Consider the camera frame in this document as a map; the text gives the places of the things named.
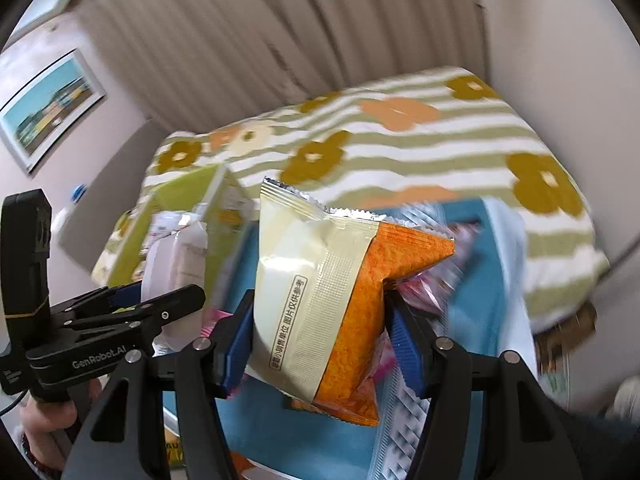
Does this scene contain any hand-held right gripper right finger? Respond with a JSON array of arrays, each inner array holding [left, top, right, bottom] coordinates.
[[382, 290, 586, 480]]

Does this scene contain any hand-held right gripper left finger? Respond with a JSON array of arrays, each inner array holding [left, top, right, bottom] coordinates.
[[60, 290, 256, 480]]

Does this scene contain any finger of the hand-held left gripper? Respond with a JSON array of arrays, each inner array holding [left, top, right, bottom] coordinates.
[[107, 284, 207, 356], [52, 282, 146, 323]]

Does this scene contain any pink white snack packet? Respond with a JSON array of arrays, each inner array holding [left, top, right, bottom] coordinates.
[[140, 210, 211, 348]]

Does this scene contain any cream and orange snack packet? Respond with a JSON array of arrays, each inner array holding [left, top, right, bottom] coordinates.
[[247, 176, 457, 427]]

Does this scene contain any yellow-green cardboard box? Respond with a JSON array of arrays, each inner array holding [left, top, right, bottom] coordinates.
[[92, 164, 258, 306]]

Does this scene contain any person's left hand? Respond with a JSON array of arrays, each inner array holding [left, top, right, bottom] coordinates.
[[19, 379, 104, 464]]

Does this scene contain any pink striped snack packet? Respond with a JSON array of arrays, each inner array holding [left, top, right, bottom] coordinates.
[[200, 307, 236, 341]]

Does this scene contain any blue patterned cloth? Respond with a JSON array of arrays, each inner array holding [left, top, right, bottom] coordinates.
[[162, 197, 531, 480]]

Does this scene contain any purple snack packet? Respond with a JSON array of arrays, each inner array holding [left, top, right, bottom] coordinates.
[[395, 255, 471, 317]]

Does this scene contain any grey padded headboard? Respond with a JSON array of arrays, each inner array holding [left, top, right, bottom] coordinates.
[[57, 119, 171, 258]]

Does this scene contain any striped floral blanket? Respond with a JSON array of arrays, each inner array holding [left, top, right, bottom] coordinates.
[[100, 65, 611, 336]]

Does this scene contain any beige curtain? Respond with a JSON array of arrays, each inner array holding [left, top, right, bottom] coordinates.
[[80, 0, 488, 136]]

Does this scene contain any framed wall poster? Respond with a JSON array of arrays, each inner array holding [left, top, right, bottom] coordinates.
[[0, 49, 107, 176]]

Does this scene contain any dark red bead bracelet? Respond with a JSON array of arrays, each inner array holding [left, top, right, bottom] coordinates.
[[19, 432, 63, 480]]

